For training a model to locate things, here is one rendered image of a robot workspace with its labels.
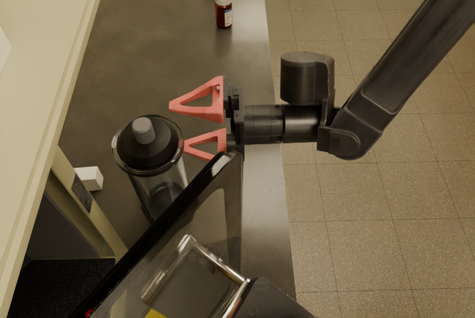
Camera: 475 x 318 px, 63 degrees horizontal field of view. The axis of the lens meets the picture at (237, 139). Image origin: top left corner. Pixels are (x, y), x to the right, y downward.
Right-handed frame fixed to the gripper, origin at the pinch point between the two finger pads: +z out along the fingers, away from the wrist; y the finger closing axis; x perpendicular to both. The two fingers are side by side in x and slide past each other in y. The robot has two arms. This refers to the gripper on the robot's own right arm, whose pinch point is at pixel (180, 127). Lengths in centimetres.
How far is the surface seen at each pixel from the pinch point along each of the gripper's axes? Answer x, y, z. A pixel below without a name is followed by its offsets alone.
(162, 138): 0.6, -1.8, 2.8
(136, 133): 1.4, 0.8, 5.9
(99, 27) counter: -56, -25, 29
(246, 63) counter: -39.7, -26.1, -11.3
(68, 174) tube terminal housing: 10.4, 5.2, 11.9
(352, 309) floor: 2, -121, -52
